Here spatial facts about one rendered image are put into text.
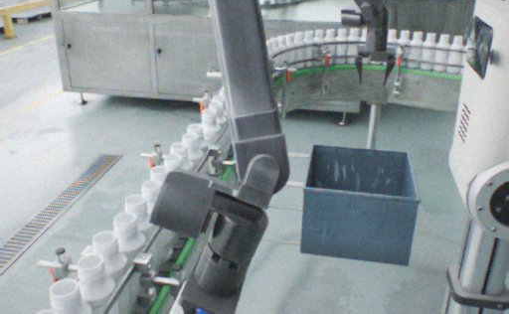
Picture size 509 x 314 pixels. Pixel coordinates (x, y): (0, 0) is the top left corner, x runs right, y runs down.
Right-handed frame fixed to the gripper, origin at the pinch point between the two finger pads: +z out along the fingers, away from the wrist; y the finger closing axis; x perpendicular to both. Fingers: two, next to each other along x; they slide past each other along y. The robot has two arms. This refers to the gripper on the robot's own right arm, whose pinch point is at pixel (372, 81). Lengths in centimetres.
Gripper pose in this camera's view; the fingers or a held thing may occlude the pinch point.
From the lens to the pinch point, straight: 141.7
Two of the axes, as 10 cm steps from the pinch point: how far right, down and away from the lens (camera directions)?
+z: 0.0, 9.2, 4.0
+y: -9.8, -0.9, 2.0
